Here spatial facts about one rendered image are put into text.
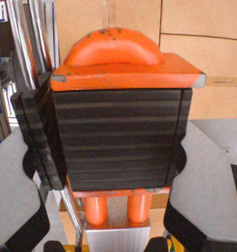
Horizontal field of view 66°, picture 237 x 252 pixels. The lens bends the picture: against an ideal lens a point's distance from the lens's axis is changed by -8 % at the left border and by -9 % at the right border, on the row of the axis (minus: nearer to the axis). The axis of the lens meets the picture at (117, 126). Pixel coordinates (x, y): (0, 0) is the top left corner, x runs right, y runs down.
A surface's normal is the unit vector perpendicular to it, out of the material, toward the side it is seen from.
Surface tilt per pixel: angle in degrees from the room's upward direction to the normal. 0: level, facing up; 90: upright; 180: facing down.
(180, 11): 0
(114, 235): 1
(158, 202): 90
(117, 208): 90
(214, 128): 0
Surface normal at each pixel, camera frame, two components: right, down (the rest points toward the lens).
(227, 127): 0.06, 0.53
